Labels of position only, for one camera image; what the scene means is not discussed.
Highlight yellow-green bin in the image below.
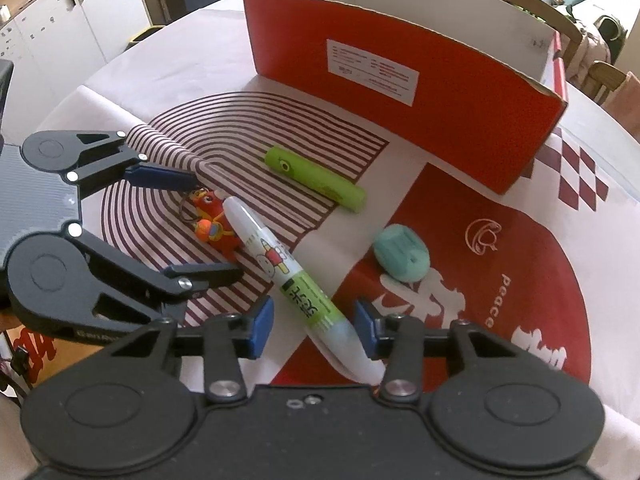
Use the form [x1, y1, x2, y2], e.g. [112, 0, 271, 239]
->
[122, 25, 166, 53]

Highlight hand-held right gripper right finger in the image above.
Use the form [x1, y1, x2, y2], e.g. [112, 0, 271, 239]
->
[352, 299, 526, 403]

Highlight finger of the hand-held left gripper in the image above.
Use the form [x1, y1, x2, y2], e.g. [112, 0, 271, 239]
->
[67, 130, 199, 192]
[70, 224, 245, 325]

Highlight wooden chair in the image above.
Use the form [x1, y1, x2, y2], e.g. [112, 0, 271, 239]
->
[477, 0, 585, 61]
[589, 60, 629, 106]

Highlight teal oval eraser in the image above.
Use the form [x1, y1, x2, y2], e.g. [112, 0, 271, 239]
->
[373, 223, 431, 283]

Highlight red white printed object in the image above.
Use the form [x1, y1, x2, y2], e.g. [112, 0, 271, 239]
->
[0, 324, 47, 401]

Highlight white cabinet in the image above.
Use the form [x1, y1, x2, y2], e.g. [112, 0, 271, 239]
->
[0, 0, 166, 96]

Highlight green tube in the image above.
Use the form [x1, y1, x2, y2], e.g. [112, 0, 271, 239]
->
[263, 145, 367, 213]

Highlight red cardboard box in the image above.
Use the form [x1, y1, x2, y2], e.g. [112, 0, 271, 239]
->
[241, 0, 570, 197]

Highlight red white printed tablecloth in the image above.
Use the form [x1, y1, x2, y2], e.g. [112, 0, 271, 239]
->
[30, 0, 640, 480]

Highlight red orange plush keychain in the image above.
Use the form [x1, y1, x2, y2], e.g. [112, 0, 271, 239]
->
[180, 187, 246, 263]

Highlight large white green pen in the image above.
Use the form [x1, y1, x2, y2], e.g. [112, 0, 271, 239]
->
[221, 196, 386, 386]

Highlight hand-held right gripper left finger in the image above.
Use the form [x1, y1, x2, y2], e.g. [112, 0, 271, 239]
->
[107, 296, 276, 403]

